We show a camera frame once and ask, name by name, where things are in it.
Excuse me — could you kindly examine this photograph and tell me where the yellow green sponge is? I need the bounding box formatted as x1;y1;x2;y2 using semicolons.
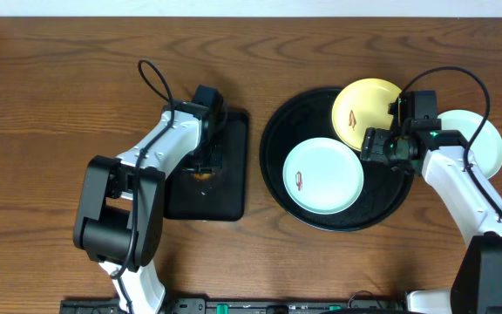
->
192;173;214;181

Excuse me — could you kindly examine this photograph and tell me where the mint plate with red stain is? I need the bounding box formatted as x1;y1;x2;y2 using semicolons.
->
438;110;502;179

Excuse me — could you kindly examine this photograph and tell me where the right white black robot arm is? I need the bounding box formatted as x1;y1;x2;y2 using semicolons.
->
360;128;502;313

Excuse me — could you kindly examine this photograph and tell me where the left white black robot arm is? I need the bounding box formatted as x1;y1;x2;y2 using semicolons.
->
73;101;227;313

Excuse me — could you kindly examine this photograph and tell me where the black rectangular tray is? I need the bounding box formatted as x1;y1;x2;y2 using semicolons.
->
164;111;249;222

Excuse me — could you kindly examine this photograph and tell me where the black round tray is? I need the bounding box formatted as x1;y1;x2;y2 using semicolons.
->
259;87;413;232

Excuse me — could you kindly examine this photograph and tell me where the yellow plate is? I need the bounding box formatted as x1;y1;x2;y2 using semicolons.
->
331;78;402;152

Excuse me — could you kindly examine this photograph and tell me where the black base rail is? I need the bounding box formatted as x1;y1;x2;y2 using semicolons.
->
59;298;406;314

